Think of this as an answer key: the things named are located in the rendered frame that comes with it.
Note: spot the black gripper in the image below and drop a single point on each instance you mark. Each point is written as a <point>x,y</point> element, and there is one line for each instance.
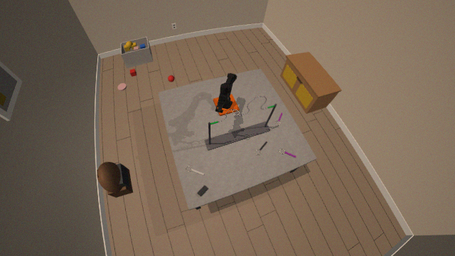
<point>221,103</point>

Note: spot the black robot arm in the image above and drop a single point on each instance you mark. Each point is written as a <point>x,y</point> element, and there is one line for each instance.
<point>226,88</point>

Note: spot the thin grey wire with green section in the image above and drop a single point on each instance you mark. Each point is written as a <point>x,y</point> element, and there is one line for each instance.
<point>237,135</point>

